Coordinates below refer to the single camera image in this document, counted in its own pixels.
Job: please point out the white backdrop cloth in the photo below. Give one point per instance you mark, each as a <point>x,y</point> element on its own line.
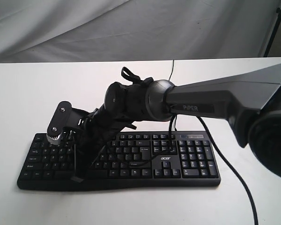
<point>127,30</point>

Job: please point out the black acer keyboard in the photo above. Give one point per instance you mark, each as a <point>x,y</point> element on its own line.
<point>132,160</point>

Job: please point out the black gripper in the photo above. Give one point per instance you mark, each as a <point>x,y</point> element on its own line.
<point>99,127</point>

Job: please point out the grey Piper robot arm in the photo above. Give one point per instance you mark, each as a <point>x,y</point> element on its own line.
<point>249,102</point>

